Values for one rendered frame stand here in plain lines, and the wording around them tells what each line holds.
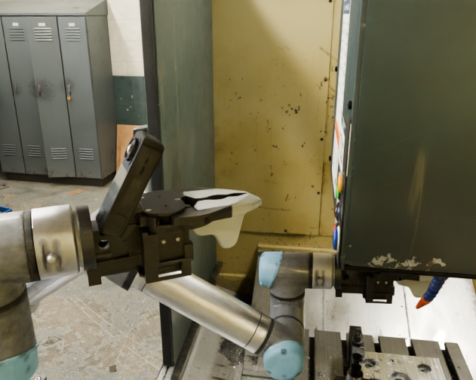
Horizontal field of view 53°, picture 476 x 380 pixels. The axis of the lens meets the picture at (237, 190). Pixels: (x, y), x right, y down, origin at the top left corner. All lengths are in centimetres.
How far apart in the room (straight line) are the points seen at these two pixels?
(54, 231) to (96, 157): 507
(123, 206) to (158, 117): 79
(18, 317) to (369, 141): 43
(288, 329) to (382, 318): 109
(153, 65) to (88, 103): 421
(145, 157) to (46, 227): 12
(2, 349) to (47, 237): 13
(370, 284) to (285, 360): 23
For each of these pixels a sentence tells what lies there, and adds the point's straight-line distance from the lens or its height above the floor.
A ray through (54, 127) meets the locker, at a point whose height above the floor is 69.
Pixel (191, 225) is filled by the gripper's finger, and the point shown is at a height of 165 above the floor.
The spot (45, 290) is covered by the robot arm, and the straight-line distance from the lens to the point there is 118.
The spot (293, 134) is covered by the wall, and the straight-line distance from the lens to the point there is 195.
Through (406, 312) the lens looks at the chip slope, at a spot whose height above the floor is 76.
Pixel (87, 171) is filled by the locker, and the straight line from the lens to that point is 568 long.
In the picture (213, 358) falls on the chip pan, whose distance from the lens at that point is 189.
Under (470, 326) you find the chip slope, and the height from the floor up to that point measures 74.
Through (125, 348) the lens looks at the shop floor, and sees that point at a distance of 306.
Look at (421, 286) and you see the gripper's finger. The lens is 102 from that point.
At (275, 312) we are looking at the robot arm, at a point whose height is 129.
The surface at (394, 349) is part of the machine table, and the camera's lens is 161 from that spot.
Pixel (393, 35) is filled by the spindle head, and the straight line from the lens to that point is 58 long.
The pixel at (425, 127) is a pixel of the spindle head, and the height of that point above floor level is 174.
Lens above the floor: 186
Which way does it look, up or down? 20 degrees down
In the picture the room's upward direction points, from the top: straight up
